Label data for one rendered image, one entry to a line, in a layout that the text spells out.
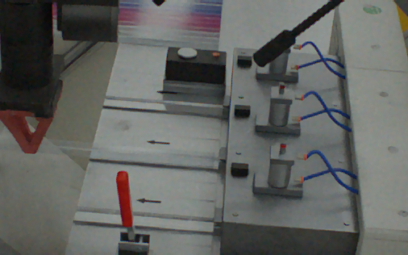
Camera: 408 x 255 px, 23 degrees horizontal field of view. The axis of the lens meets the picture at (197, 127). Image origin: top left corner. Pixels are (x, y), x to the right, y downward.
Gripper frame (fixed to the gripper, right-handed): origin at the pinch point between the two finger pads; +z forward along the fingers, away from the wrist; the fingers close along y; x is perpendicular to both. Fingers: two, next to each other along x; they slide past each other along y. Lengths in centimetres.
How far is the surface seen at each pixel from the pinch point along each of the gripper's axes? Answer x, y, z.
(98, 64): 9, 124, 66
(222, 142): -22.1, 4.4, 0.8
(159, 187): -15.3, -5.2, 0.7
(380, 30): -41.1, 20.6, -7.2
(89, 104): 11, 124, 79
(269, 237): -27.1, -17.2, -3.9
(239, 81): -23.4, 8.7, -5.2
